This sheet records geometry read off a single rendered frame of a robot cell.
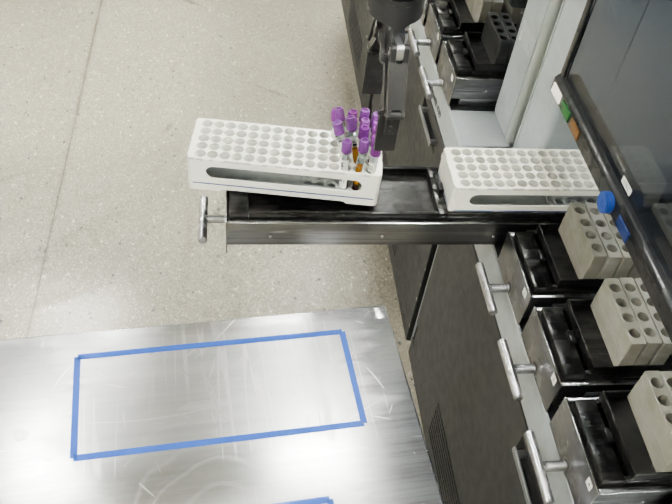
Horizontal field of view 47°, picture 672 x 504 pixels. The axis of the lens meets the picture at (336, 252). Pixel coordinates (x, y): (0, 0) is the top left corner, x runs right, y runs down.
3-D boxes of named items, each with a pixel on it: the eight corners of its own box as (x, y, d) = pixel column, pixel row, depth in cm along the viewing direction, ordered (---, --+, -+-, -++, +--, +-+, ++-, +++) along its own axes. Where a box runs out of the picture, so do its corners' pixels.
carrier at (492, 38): (503, 70, 150) (511, 43, 146) (493, 70, 150) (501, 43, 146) (489, 38, 158) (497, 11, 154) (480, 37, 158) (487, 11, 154)
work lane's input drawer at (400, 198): (603, 198, 140) (621, 161, 134) (630, 254, 131) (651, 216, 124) (200, 195, 130) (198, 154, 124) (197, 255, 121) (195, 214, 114)
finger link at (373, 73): (367, 54, 113) (366, 51, 113) (362, 94, 118) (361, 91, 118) (387, 55, 113) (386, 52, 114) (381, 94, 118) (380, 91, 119)
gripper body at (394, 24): (365, -33, 100) (357, 30, 107) (374, 1, 95) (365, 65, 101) (421, -30, 101) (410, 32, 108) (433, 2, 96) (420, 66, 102)
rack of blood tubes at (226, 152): (376, 165, 127) (382, 135, 123) (377, 206, 121) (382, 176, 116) (198, 147, 126) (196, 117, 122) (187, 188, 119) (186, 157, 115)
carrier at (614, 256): (608, 285, 113) (623, 258, 109) (595, 285, 113) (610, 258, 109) (584, 229, 121) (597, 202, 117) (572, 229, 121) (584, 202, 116)
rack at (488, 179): (601, 177, 133) (614, 149, 129) (621, 217, 127) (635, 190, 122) (435, 175, 129) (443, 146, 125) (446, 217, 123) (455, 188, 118)
